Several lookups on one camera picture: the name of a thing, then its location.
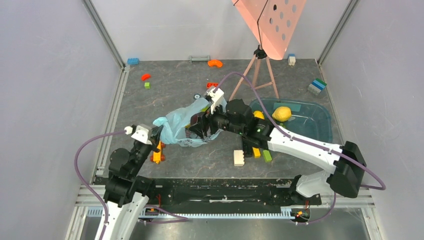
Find light blue plastic bag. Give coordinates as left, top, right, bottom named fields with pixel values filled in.
left=152, top=97, right=222, bottom=148

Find yellow fake lemon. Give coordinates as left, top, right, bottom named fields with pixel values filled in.
left=271, top=106, right=292, bottom=122

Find yellow fake fruit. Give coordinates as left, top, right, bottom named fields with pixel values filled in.
left=253, top=110, right=265, bottom=120

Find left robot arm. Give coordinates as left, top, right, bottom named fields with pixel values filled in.
left=96, top=125, right=163, bottom=240

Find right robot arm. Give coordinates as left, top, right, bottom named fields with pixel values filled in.
left=188, top=99, right=366, bottom=204

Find orange yellow toy car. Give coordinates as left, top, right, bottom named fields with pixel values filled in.
left=150, top=141, right=166, bottom=164

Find black toy brick strip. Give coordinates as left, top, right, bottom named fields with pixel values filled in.
left=241, top=137, right=253, bottom=158

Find cream toy brick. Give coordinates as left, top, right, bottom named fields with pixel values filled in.
left=233, top=150, right=245, bottom=167

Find orange flat toy brick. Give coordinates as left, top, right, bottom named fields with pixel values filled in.
left=206, top=82, right=219, bottom=89

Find yellow toy brick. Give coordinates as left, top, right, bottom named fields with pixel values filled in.
left=252, top=147, right=261, bottom=159

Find green toy brick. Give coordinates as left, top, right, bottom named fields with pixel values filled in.
left=262, top=149, right=273, bottom=163

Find red curved toy piece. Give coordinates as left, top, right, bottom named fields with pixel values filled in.
left=140, top=73, right=151, bottom=82

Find orange curved toy piece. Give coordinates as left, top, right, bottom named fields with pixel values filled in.
left=207, top=59, right=223, bottom=68

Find pink wooden tripod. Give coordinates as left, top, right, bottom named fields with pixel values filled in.
left=243, top=44, right=280, bottom=99

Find grey toy bar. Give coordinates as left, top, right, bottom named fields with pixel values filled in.
left=188, top=55, right=211, bottom=63

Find blue toy brick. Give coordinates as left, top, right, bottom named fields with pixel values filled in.
left=126, top=57, right=140, bottom=66

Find teal plastic bin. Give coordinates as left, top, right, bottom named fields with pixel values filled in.
left=261, top=97, right=333, bottom=143

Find white blue small brick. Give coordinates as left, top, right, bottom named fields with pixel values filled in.
left=287, top=53, right=296, bottom=66

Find stacked grey blue green bricks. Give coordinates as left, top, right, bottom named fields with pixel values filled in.
left=307, top=78, right=327, bottom=96

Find pink perforated board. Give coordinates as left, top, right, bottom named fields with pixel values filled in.
left=231, top=0, right=307, bottom=60

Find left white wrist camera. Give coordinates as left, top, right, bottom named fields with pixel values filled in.
left=124, top=124, right=153, bottom=145

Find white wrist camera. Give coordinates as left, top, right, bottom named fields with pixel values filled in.
left=204, top=86, right=224, bottom=115
left=124, top=124, right=153, bottom=145

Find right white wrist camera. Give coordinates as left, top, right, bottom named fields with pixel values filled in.
left=204, top=86, right=224, bottom=115

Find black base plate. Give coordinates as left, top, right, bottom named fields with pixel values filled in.
left=148, top=177, right=322, bottom=214

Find white toothed rail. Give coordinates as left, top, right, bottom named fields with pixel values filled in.
left=86, top=206, right=296, bottom=220

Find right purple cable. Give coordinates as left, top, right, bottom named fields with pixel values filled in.
left=213, top=71, right=387, bottom=225

